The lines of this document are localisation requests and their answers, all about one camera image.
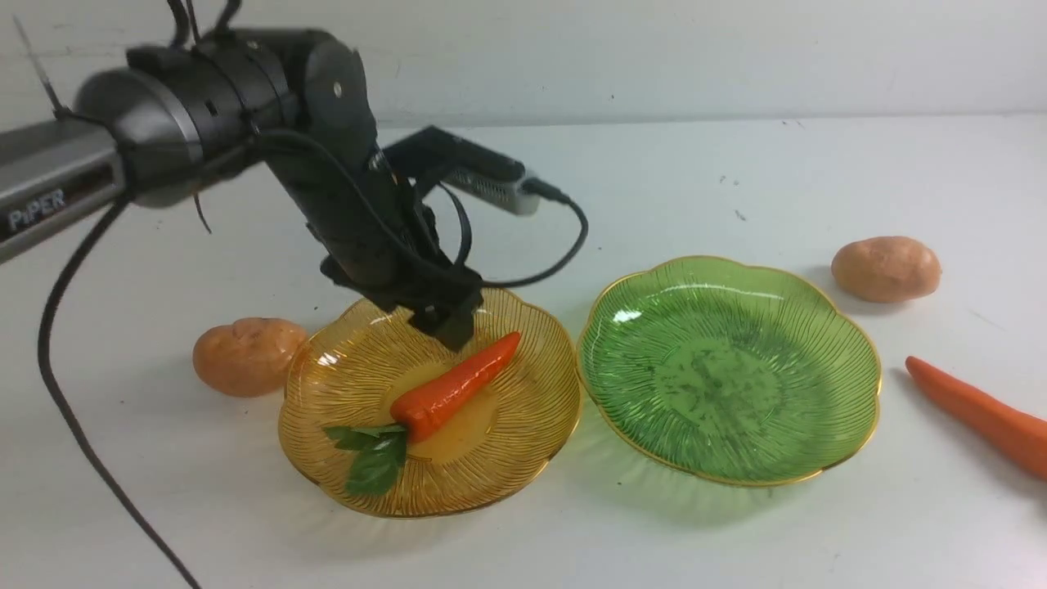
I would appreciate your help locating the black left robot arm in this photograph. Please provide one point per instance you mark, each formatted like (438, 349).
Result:
(175, 121)

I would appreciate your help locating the amber ribbed plastic plate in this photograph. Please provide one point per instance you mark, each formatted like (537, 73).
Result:
(351, 371)

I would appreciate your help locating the green ribbed plastic plate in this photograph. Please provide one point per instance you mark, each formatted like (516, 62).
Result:
(738, 374)

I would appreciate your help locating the toy carrot with leaves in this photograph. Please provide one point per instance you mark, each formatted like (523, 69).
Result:
(381, 451)

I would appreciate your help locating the toy potato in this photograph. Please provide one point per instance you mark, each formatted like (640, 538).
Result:
(887, 270)
(249, 358)

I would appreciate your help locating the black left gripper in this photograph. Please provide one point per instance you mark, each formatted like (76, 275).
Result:
(381, 241)

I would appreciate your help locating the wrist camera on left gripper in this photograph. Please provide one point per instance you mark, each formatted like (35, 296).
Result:
(435, 156)

